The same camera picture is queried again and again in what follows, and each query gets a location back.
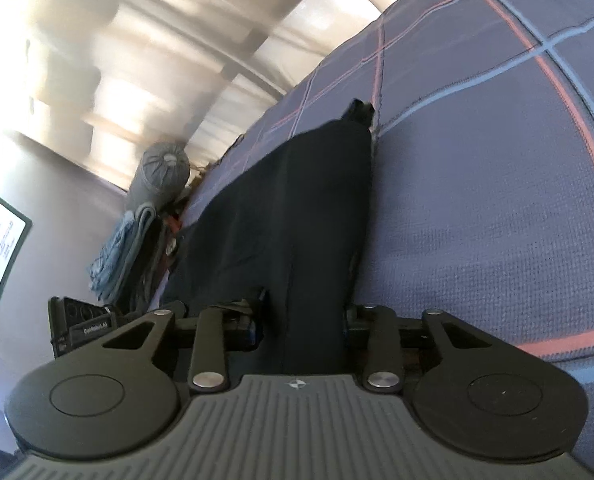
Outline blue folded cloth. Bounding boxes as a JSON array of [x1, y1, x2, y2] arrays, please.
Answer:
[[88, 205, 159, 311]]

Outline cream panelled wardrobe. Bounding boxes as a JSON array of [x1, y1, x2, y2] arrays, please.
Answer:
[[0, 0, 458, 193]]

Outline navy plaid blanket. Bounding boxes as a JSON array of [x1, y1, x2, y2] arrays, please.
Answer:
[[177, 0, 594, 480]]

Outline grey folded cloth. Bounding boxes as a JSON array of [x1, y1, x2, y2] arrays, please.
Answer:
[[127, 210, 179, 315]]

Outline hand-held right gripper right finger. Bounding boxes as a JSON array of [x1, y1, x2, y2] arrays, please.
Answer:
[[343, 303, 505, 392]]

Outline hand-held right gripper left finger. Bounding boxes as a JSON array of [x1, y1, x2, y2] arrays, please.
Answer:
[[101, 287, 269, 393]]

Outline black pants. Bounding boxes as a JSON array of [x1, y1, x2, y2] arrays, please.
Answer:
[[159, 99, 378, 376]]

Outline grey bolster pillow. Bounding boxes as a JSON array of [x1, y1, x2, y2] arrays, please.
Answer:
[[126, 141, 192, 211]]

